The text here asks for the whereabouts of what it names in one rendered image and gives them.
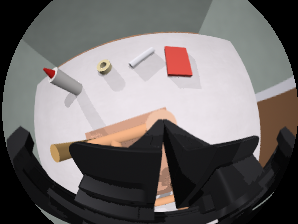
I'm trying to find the brown wooden stool legs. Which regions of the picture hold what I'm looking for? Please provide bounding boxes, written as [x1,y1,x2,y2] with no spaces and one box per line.
[50,109,177,207]

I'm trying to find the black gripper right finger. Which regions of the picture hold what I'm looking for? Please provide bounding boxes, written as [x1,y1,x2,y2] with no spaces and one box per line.
[163,119,259,209]

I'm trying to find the flat red rectangular block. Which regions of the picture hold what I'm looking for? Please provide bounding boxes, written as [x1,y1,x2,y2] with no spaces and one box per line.
[164,46,192,77]

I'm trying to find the beige tape roll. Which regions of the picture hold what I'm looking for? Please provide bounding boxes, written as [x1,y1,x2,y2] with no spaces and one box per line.
[97,59,112,75]

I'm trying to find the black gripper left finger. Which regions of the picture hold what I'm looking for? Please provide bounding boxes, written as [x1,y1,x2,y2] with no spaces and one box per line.
[69,119,164,204]

